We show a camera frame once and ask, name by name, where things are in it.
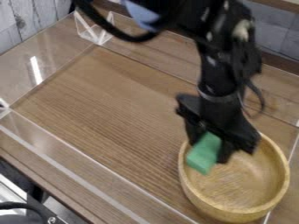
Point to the black metal table bracket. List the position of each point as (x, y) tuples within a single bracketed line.
[(41, 214)]

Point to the clear acrylic corner bracket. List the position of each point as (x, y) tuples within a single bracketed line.
[(92, 32)]

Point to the clear acrylic enclosure wall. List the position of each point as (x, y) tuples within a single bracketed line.
[(92, 130)]

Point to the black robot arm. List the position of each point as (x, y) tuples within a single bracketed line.
[(221, 27)]

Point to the green rectangular block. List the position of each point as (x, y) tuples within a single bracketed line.
[(202, 156)]

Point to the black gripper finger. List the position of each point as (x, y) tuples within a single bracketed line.
[(226, 151), (196, 128)]

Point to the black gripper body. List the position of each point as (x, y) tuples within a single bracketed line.
[(225, 120)]

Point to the wooden bowl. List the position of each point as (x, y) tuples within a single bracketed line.
[(240, 191)]

